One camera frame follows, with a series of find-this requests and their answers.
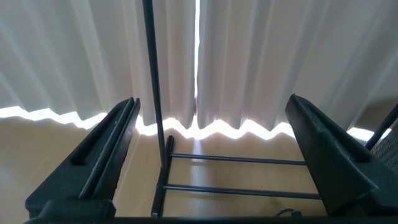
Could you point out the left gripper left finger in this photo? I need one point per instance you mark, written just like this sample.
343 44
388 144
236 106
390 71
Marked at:
77 186

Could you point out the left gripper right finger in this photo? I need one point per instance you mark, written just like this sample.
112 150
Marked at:
339 174

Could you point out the black clothes rack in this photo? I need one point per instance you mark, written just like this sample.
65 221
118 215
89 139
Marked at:
154 77

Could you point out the beige curtain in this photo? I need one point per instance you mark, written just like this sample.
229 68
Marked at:
264 62

